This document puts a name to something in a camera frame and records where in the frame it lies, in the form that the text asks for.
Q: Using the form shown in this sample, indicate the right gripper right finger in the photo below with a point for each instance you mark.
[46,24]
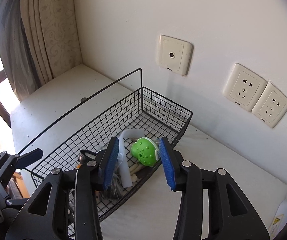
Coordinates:
[231,214]

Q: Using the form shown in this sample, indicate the black bundle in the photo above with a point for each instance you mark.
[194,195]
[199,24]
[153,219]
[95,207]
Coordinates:
[114,192]

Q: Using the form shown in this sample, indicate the green round plug device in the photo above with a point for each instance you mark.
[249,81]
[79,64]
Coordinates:
[146,151]

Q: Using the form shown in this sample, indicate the black wire basket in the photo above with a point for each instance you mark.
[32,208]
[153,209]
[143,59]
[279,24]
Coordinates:
[143,109]

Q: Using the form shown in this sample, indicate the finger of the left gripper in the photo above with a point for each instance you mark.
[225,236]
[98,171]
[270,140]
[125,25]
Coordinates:
[29,158]

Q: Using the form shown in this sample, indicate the left white power socket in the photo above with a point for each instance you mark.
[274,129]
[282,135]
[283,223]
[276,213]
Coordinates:
[244,87]

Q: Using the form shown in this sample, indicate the orange pumpkin lantern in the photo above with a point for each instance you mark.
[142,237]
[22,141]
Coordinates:
[86,156]

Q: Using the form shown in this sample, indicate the white appliance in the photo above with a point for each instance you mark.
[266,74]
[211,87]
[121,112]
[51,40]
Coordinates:
[286,209]

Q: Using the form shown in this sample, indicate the patterned beige curtain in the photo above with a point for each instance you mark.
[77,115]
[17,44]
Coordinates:
[39,41]

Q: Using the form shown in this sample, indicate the white power socket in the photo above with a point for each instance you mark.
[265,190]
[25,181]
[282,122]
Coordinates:
[271,106]
[244,87]

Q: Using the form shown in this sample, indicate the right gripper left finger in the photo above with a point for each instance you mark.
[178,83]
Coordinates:
[45,213]

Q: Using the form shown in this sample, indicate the right white power socket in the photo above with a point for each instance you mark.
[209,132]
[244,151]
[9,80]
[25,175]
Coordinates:
[271,106]

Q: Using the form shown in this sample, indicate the white coax wall plate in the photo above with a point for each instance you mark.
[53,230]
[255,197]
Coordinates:
[174,54]

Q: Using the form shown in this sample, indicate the yellow warning label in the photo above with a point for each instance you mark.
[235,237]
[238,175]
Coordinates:
[275,225]

